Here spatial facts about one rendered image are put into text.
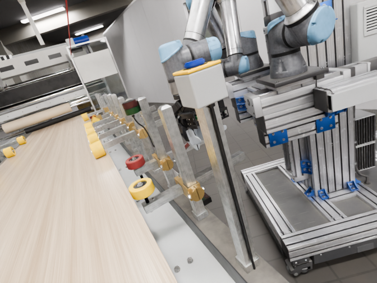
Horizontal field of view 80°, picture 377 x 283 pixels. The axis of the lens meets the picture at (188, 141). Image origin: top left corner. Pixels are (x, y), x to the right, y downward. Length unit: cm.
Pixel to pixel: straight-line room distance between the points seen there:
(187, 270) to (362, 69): 108
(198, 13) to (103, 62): 267
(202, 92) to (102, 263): 41
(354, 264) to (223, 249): 99
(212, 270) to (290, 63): 83
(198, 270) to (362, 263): 102
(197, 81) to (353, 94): 78
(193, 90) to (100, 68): 307
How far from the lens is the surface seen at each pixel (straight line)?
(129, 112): 90
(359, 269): 160
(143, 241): 56
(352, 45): 143
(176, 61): 71
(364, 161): 178
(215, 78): 43
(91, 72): 343
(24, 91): 350
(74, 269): 61
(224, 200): 55
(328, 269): 158
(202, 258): 85
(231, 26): 117
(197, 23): 88
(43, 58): 376
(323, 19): 97
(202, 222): 85
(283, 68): 107
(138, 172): 101
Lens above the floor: 125
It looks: 21 degrees down
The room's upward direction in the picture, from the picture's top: 18 degrees counter-clockwise
